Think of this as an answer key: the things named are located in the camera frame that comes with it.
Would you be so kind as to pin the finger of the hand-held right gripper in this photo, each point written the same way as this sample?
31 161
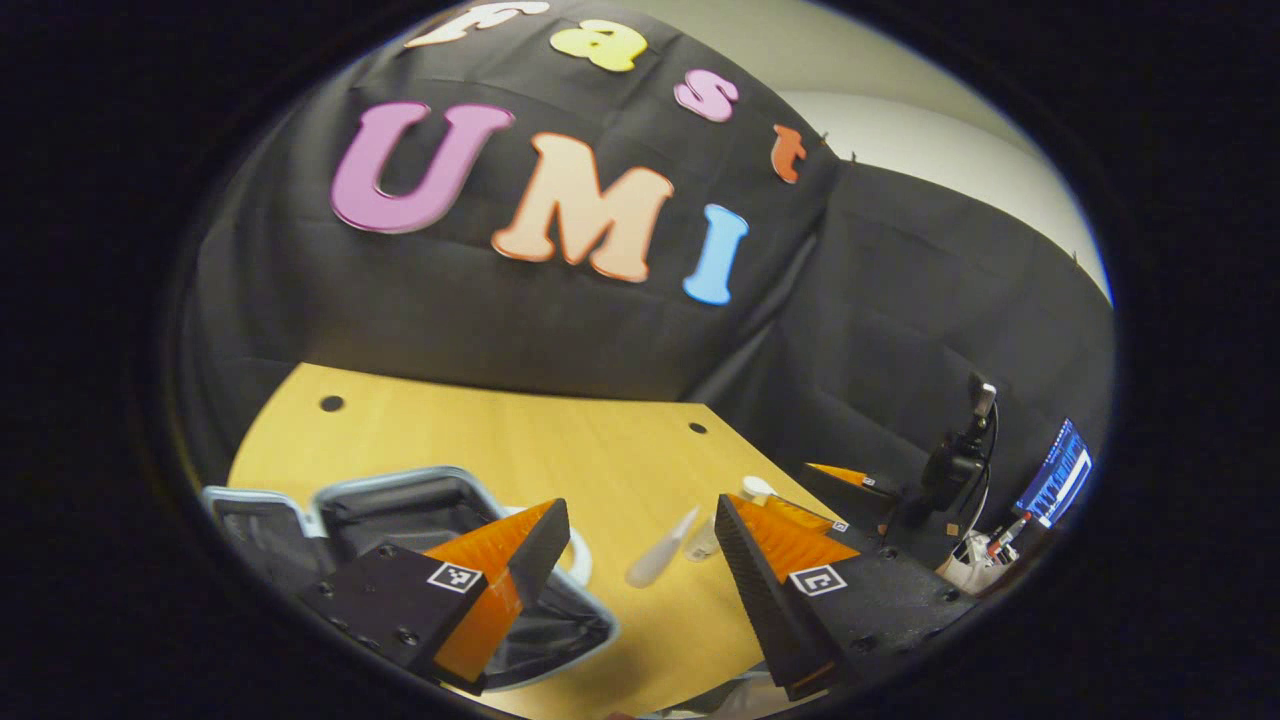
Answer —
805 512
850 478

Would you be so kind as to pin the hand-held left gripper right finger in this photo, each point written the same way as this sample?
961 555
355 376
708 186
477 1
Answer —
755 600

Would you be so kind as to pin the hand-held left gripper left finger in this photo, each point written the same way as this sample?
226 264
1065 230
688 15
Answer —
540 545

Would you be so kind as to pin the white pump bottle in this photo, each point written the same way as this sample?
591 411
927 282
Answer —
735 500

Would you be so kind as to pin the pale blue small suitcase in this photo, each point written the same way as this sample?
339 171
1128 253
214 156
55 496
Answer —
400 510

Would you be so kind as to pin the computer monitor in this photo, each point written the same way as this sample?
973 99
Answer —
1055 475

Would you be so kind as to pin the black backdrop cloth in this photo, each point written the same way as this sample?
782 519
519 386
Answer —
500 330

